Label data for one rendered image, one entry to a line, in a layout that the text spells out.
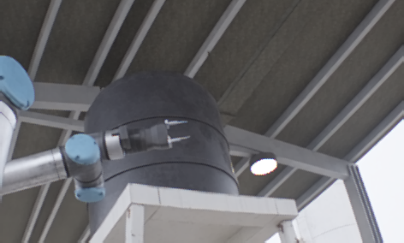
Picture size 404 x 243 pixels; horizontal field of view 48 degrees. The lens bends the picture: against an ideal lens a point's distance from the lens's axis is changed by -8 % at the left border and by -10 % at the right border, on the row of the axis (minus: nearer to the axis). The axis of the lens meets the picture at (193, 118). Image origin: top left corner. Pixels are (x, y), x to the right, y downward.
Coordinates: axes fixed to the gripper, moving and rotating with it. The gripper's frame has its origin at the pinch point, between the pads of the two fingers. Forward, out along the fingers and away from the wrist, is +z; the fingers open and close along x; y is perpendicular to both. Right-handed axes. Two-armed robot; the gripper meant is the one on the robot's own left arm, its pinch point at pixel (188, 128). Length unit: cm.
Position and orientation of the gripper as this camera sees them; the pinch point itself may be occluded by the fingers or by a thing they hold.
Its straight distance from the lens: 149.8
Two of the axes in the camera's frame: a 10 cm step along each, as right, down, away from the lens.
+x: 1.7, 9.2, -3.6
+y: 0.3, 3.6, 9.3
